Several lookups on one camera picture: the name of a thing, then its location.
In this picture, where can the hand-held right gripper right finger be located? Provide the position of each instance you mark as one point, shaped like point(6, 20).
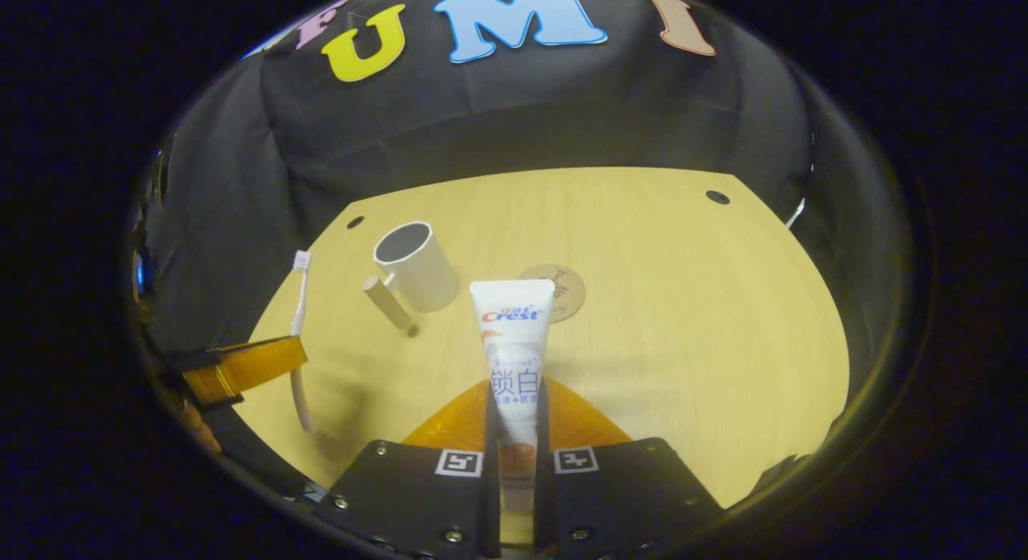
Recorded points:
point(618, 496)

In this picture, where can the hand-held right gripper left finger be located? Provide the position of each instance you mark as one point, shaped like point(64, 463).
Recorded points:
point(418, 496)

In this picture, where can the white toothpaste tube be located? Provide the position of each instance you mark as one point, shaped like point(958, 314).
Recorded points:
point(514, 335)

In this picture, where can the wooden desktop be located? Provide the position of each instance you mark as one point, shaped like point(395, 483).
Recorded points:
point(683, 319)

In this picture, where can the black backdrop cloth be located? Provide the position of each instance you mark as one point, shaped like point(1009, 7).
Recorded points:
point(522, 110)

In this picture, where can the round brown coaster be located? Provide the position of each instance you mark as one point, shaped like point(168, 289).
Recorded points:
point(567, 291)

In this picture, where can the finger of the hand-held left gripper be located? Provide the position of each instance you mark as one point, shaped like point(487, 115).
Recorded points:
point(249, 367)

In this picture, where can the white toothbrush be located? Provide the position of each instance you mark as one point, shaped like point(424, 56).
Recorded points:
point(300, 303)

